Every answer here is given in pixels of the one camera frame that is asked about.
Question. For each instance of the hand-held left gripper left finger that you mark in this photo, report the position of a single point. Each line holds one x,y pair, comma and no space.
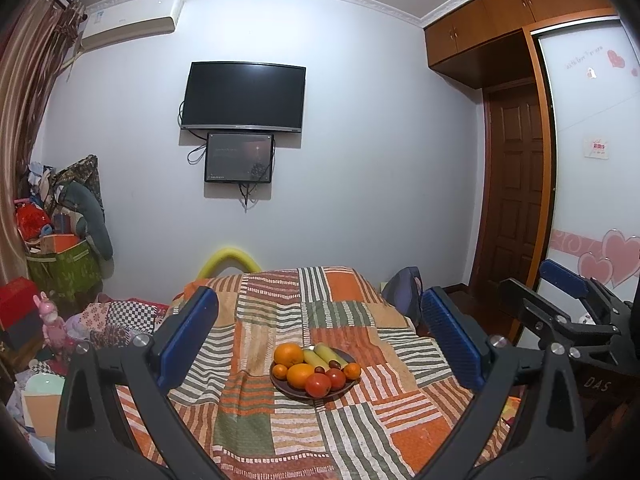
187,335

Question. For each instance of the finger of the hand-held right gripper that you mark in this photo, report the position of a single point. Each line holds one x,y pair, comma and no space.
540,310
565,275

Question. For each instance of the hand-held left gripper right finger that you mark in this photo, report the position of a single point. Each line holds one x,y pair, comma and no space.
452,340

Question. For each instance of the small tangerine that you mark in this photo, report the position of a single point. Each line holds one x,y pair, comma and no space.
352,371
280,371

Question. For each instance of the dark purple plate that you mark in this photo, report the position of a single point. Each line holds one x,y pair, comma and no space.
287,391

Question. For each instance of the large orange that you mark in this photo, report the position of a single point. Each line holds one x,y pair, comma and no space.
288,354
300,376

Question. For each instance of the small red tomato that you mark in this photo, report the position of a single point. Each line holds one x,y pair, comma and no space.
335,378

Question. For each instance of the yellow banana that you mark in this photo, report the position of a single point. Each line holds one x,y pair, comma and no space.
314,358
330,353

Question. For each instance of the large red tomato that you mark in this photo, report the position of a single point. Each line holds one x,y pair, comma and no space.
318,385

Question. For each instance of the checkered cloth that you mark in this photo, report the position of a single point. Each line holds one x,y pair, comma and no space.
130,315

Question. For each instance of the blue grey backpack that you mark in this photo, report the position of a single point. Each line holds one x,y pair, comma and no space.
402,295

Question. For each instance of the yellow foam tube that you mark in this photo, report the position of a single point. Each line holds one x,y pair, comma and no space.
227,255

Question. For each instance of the white wardrobe door with hearts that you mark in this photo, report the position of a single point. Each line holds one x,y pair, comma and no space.
590,185

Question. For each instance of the brown wooden door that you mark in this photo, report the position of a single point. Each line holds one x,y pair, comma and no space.
515,185

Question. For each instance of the pink plush toy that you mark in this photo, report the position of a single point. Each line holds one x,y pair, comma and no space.
52,327

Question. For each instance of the green storage box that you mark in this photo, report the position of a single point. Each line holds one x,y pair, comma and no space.
65,270

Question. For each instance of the grey pillow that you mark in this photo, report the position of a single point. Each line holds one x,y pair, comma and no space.
90,220

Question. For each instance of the mint green lid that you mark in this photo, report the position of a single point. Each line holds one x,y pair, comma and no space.
45,385

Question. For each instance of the striped patchwork blanket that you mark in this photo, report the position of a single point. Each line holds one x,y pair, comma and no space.
310,440

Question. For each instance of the tan cardboard sheet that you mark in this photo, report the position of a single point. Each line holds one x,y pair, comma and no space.
42,415

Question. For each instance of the red box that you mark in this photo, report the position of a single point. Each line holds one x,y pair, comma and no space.
17,300

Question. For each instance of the red bag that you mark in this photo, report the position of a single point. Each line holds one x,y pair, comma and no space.
30,220

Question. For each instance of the dark patterned cushion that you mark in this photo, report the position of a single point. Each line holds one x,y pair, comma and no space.
77,170

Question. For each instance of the wooden overhead cabinets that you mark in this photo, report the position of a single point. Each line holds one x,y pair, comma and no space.
500,15

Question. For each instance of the brown striped curtain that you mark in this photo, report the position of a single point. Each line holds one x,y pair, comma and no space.
25,110

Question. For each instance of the white air conditioner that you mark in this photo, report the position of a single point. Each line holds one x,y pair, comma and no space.
127,22

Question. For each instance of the small black wall monitor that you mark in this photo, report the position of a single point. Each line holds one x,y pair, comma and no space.
239,157

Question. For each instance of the black wall television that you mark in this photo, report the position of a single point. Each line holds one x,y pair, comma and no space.
243,95

